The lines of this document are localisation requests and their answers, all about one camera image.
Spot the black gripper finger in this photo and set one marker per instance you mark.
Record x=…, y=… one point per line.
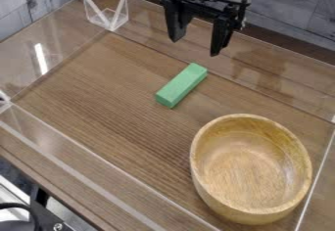
x=222, y=34
x=178, y=18

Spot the green rectangular block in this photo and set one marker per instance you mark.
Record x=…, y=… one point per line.
x=176, y=89

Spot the round wooden bowl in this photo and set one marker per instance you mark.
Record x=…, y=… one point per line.
x=250, y=167

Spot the clear acrylic tray wall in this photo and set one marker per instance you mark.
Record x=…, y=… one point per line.
x=86, y=132

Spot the black table leg bracket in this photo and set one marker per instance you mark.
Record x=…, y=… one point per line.
x=48, y=221

